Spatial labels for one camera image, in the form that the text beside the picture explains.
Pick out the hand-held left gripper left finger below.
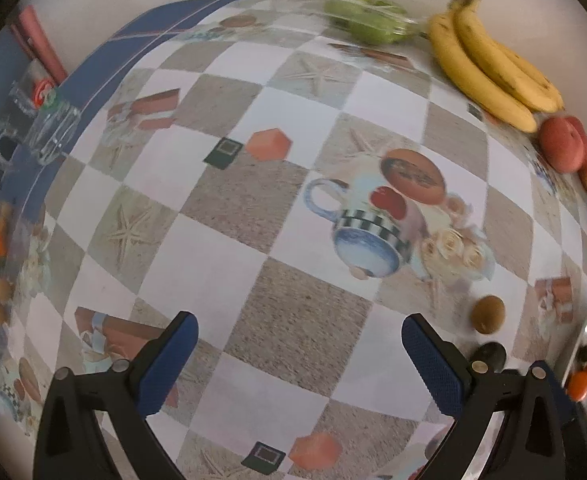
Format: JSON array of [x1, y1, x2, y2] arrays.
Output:
[[34, 311, 199, 480]]

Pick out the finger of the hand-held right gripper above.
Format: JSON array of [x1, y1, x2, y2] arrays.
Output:
[[548, 372, 587, 466]]

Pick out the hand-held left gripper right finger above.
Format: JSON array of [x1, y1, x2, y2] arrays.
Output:
[[402, 313, 587, 480]]

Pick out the brown kiwi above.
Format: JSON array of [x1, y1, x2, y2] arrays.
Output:
[[470, 295, 507, 335]]

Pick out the clear glass mug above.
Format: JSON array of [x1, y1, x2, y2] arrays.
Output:
[[0, 82, 39, 168], [24, 100, 82, 166]]

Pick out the yellow banana bunch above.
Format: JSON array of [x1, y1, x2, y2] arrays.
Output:
[[426, 0, 567, 133]]

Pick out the round red green lid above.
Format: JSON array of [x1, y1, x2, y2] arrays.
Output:
[[31, 77, 59, 108]]

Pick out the red roll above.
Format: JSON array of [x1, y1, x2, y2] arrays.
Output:
[[11, 5, 69, 86]]

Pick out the bag of green fruit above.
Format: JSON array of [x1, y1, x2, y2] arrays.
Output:
[[306, 0, 424, 46]]

